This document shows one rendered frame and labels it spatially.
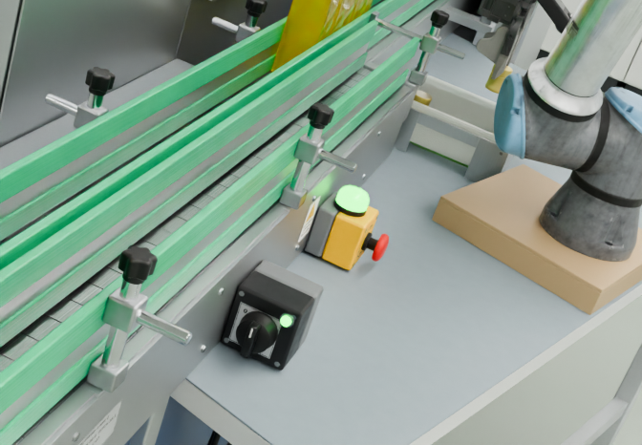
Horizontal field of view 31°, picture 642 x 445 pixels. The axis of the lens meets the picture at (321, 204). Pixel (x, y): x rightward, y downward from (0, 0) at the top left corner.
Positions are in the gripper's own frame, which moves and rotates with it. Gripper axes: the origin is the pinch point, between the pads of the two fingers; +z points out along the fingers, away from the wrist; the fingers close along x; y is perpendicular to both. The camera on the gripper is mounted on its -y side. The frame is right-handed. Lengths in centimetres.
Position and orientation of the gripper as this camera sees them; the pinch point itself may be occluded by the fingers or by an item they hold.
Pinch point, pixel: (502, 71)
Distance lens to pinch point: 204.0
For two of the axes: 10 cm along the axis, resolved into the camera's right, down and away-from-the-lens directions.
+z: -2.9, 8.5, 4.3
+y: -9.0, -4.0, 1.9
